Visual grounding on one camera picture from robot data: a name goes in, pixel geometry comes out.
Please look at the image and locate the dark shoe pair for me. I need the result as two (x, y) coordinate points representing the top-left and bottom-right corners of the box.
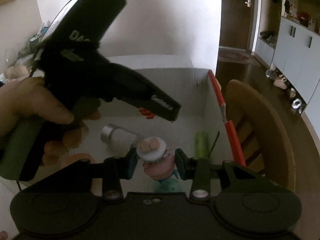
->
(260, 31), (278, 47)

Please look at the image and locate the beige shoe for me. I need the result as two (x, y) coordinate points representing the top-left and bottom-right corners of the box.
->
(274, 74), (288, 89)

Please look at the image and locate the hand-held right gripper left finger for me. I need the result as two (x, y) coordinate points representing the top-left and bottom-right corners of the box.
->
(25, 148), (138, 201)

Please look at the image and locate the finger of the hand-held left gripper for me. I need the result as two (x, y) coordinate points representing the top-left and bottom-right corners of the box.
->
(120, 74), (182, 123)

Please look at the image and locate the person's left hand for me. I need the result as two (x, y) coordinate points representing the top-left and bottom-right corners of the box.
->
(0, 77), (101, 166)

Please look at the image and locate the white wall cabinet unit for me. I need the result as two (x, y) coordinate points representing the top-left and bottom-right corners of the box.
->
(256, 0), (320, 120)

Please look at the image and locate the black and white sneaker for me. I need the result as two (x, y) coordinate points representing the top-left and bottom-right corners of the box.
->
(287, 87), (307, 115)

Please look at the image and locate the red cardboard box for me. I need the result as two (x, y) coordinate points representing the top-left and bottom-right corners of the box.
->
(32, 66), (247, 193)

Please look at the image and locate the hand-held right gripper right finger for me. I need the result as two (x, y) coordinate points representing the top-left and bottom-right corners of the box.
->
(175, 149), (293, 202)

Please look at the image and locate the brown door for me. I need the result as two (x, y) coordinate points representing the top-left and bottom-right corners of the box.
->
(220, 0), (254, 53)

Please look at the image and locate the wooden chair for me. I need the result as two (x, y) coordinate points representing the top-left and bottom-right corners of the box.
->
(224, 79), (297, 193)

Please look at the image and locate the teal tissue box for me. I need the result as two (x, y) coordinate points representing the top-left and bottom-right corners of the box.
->
(29, 27), (50, 53)

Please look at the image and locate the patterned door rug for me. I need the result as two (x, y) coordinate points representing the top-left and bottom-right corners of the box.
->
(217, 49), (257, 64)

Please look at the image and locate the white bottle with silver cap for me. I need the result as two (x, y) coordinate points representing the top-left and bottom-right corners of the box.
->
(101, 124), (144, 153)

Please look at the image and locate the small teal toy figure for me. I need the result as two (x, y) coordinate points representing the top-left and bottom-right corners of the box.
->
(136, 136), (182, 193)

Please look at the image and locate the green tube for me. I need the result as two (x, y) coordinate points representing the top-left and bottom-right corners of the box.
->
(195, 131), (209, 158)

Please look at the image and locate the beige cardboard box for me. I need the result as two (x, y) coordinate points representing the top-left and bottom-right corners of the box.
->
(5, 65), (29, 80)

